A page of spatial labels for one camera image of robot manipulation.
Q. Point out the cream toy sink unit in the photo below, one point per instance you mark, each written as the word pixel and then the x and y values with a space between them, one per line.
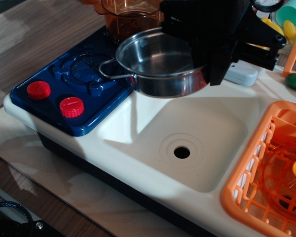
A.
pixel 178 154

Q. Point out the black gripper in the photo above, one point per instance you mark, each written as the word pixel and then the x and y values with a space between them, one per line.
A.
pixel 219 32

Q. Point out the transparent orange lid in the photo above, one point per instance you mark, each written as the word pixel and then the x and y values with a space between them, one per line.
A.
pixel 277 179

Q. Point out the yellow toy corn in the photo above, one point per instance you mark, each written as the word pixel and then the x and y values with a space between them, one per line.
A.
pixel 289 29

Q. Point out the transparent amber plastic pot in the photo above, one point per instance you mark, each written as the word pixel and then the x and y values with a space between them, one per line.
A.
pixel 125 18

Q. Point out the steel pan with loop handles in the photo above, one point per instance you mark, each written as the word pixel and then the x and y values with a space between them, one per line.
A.
pixel 156 64

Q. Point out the red stove knob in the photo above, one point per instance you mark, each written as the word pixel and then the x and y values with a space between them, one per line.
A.
pixel 38 90
pixel 71 107

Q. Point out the right red stove knob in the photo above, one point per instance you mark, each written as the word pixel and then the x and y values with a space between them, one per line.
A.
pixel 71 107

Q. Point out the left red stove knob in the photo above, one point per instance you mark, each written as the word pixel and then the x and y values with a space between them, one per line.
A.
pixel 38 90

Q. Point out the grey toy faucet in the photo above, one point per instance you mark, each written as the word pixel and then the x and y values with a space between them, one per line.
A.
pixel 243 73

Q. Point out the black metal bracket bottom left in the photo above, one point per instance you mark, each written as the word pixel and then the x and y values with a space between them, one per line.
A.
pixel 17 221

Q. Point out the orange dish rack basket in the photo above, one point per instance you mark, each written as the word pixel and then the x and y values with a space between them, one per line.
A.
pixel 242 197

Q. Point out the blue toy stove top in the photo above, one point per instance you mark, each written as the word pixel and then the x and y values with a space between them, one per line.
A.
pixel 70 93

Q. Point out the teal plastic cup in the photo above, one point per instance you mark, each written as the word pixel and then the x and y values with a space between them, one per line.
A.
pixel 287 12

